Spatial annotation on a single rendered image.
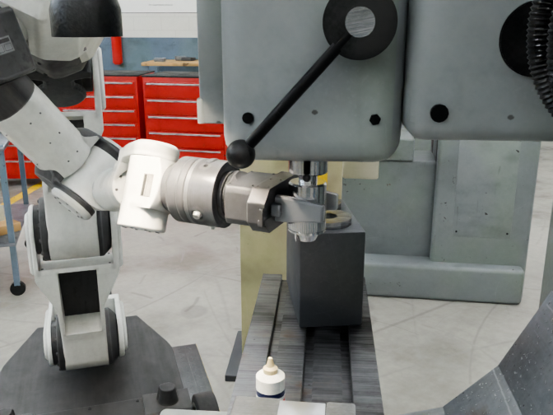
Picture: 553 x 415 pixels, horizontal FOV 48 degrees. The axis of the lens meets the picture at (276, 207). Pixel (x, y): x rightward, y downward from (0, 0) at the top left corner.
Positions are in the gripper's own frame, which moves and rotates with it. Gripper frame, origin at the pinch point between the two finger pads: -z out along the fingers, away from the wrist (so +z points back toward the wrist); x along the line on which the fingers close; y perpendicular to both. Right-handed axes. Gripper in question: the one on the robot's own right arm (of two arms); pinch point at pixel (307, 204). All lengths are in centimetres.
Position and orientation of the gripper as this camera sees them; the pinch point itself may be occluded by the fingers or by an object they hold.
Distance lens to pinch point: 77.5
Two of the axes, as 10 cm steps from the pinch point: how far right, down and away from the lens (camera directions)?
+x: 3.9, -2.7, 8.8
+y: -0.1, 9.6, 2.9
